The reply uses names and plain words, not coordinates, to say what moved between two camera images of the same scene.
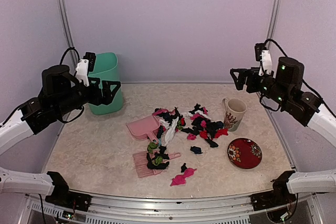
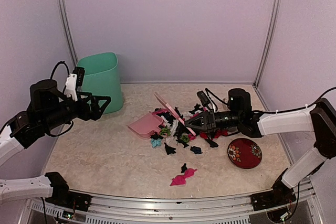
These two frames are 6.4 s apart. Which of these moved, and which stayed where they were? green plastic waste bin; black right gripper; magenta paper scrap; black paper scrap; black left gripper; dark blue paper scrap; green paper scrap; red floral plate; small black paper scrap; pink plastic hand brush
Moved: green paper scrap; black right gripper; pink plastic hand brush; black left gripper
Stayed: green plastic waste bin; magenta paper scrap; red floral plate; dark blue paper scrap; small black paper scrap; black paper scrap
